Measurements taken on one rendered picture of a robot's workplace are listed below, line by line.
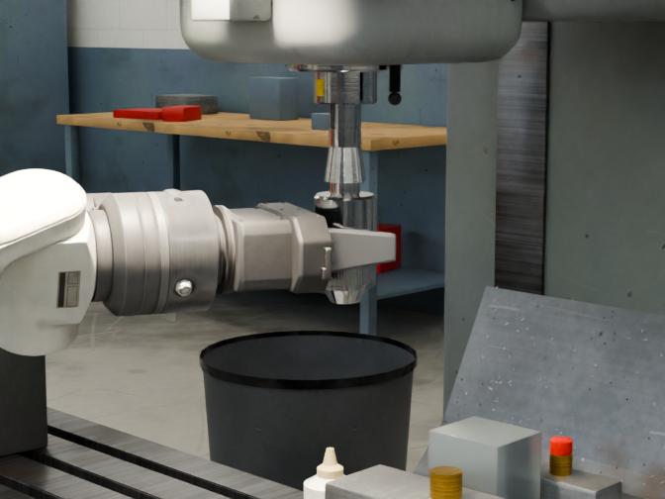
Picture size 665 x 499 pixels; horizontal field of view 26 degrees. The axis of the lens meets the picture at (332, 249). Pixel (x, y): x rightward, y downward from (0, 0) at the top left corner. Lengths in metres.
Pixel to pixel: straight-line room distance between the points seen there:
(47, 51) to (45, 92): 0.23
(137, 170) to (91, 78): 0.66
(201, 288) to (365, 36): 0.21
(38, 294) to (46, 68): 7.48
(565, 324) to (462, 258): 0.15
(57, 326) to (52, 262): 0.06
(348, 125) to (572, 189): 0.39
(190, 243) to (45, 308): 0.11
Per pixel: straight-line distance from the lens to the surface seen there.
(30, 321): 1.02
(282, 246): 1.03
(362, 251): 1.06
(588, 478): 1.04
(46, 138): 8.49
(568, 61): 1.40
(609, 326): 1.38
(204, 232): 1.01
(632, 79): 1.36
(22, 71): 8.39
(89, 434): 1.54
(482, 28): 1.04
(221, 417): 3.05
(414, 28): 0.98
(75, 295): 1.01
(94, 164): 8.60
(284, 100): 6.86
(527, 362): 1.42
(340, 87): 1.05
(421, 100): 6.65
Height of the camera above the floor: 1.34
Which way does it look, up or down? 9 degrees down
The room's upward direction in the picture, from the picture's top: straight up
